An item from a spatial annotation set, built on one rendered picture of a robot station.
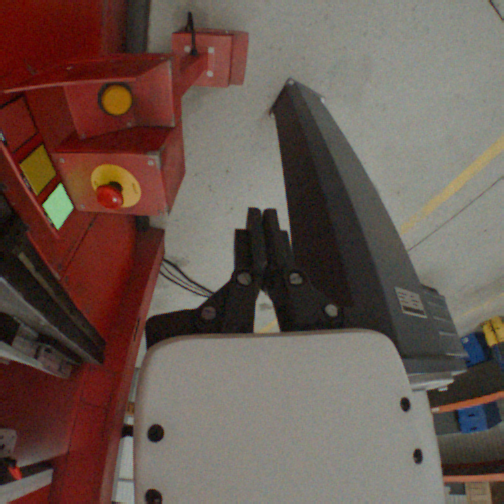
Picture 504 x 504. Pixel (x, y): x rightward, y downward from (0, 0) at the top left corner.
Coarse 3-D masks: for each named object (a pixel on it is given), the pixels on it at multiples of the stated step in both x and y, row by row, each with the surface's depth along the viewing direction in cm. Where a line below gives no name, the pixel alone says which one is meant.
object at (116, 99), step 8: (112, 88) 24; (120, 88) 24; (104, 96) 24; (112, 96) 24; (120, 96) 25; (128, 96) 26; (104, 104) 25; (112, 104) 25; (120, 104) 26; (128, 104) 26; (112, 112) 26; (120, 112) 26
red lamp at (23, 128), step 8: (16, 104) 17; (24, 104) 18; (0, 112) 16; (8, 112) 17; (16, 112) 18; (24, 112) 19; (0, 120) 16; (8, 120) 17; (16, 120) 18; (24, 120) 19; (32, 120) 20; (8, 128) 17; (16, 128) 18; (24, 128) 19; (32, 128) 21; (8, 136) 18; (16, 136) 19; (24, 136) 20; (16, 144) 19
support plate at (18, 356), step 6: (0, 342) 21; (0, 348) 21; (6, 348) 22; (12, 348) 23; (0, 354) 26; (6, 354) 24; (12, 354) 23; (18, 354) 25; (24, 354) 26; (18, 360) 27; (24, 360) 26; (30, 360) 27; (36, 360) 29; (36, 366) 29
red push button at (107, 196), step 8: (104, 184) 27; (112, 184) 28; (120, 184) 29; (96, 192) 27; (104, 192) 27; (112, 192) 27; (120, 192) 28; (104, 200) 28; (112, 200) 28; (120, 200) 28; (112, 208) 29
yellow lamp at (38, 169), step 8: (40, 152) 23; (24, 160) 21; (32, 160) 22; (40, 160) 23; (48, 160) 24; (24, 168) 21; (32, 168) 22; (40, 168) 23; (48, 168) 25; (32, 176) 22; (40, 176) 23; (48, 176) 25; (32, 184) 22; (40, 184) 24
